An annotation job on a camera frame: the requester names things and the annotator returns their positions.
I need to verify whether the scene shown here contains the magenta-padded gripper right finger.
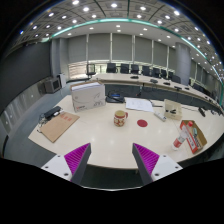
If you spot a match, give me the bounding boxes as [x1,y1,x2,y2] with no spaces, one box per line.
[131,142,184,186]

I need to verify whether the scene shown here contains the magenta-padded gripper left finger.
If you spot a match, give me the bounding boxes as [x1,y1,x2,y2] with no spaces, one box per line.
[40,142,92,186]

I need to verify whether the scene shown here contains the clear red-capped water bottle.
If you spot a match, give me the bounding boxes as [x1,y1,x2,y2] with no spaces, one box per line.
[171,128,190,152]

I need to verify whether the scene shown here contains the brown paper envelope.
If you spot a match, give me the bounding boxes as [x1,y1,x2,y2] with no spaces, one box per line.
[39,111,81,144]

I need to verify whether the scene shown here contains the flat round red coaster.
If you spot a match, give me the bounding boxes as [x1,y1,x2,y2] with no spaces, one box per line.
[136,118,149,128]

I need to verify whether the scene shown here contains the white remote control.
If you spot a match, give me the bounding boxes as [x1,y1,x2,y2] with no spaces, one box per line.
[153,110,167,123]

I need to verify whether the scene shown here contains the red-sided open cardboard box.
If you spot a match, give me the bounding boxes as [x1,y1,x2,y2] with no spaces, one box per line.
[179,119,208,155]

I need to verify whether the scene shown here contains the red floral mug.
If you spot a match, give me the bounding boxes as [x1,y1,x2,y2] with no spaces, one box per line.
[113,109,129,128]

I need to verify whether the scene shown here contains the black power adapter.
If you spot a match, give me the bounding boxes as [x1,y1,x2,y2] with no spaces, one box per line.
[42,105,63,121]

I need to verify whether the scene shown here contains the white printed paper sheet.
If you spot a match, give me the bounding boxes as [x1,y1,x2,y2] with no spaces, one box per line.
[125,97,155,113]

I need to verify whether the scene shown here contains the black pen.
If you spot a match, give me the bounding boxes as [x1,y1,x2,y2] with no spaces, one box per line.
[148,99,164,108]

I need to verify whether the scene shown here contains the beige open cardboard box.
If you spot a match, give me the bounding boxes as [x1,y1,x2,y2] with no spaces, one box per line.
[163,98,183,121]

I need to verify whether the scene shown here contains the white paper ream box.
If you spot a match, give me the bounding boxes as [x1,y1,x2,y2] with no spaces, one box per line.
[69,80,107,114]

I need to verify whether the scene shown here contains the black desk phone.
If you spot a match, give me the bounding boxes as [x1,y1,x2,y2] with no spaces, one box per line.
[105,91,126,104]

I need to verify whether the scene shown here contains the grey box monitor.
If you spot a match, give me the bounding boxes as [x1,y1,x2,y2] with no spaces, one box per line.
[37,76,63,95]

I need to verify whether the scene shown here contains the long curved conference table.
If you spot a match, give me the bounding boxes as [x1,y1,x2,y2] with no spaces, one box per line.
[89,72,223,111]

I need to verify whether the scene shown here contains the row of black office chairs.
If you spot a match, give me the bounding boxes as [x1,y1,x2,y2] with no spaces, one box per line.
[85,62,183,84]

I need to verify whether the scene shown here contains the group of ceiling lights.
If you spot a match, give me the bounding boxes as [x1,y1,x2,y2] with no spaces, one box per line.
[18,0,224,73]

